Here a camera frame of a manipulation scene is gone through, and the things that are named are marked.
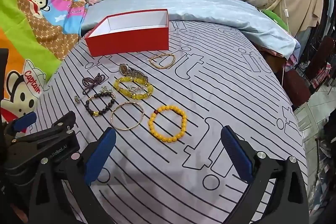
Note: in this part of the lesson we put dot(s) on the thin gold bangle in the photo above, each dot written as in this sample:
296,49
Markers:
112,116

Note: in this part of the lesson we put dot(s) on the cartoon monkey printed blanket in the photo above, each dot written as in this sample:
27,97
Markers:
39,24

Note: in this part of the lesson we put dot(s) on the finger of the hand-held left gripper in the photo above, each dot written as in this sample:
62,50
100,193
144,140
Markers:
60,123
25,120

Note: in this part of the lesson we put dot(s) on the grey striped bed sheet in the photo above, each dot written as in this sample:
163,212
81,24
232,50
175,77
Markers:
210,87

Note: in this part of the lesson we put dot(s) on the green plastic object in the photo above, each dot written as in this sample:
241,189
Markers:
274,18

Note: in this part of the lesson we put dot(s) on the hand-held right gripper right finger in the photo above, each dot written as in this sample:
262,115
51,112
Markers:
236,155

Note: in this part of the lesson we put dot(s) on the red cardboard box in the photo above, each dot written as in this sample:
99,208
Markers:
131,40

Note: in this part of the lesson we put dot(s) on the silver wristwatch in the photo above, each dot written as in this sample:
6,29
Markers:
123,69

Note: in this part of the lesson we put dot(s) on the light blue blanket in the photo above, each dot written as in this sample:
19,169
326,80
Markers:
199,3

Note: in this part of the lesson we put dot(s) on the dark red chair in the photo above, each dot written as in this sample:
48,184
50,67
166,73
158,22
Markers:
299,87

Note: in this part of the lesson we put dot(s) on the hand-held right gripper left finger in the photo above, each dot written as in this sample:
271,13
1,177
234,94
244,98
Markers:
101,158

